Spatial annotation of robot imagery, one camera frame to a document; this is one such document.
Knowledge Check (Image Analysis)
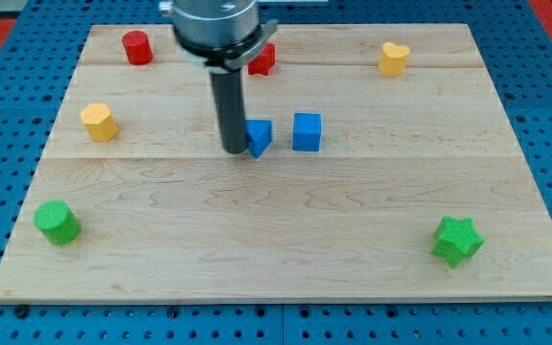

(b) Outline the yellow heart block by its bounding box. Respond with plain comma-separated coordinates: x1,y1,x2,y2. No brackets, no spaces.
378,41,410,77

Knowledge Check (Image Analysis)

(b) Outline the blue triangle block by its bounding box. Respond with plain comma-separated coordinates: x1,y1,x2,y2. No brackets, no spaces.
246,120,272,159

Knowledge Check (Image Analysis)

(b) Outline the blue cube block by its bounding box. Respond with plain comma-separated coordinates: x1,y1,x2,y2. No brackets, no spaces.
292,113,322,151

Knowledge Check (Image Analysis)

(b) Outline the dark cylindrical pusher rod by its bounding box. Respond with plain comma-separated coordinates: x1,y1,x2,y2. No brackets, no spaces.
210,71,247,154

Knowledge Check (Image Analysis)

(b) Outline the red star block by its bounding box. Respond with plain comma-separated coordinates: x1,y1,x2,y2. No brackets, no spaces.
247,43,276,76

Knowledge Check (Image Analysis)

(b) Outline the wooden board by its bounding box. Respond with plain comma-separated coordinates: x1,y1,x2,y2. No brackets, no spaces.
0,24,552,305

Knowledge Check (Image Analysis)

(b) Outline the yellow hexagon block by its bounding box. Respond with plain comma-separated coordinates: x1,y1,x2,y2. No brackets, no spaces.
80,103,119,142

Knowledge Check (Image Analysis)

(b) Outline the red cylinder block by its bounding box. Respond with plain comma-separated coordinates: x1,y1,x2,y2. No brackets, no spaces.
122,31,153,65

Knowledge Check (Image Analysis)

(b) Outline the green star block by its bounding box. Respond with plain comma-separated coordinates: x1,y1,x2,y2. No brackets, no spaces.
430,216,485,268

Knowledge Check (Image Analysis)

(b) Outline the green cylinder block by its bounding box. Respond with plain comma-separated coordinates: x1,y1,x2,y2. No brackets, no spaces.
33,199,81,245

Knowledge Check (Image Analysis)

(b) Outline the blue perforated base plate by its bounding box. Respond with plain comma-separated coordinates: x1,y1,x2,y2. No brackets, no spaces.
0,0,552,344

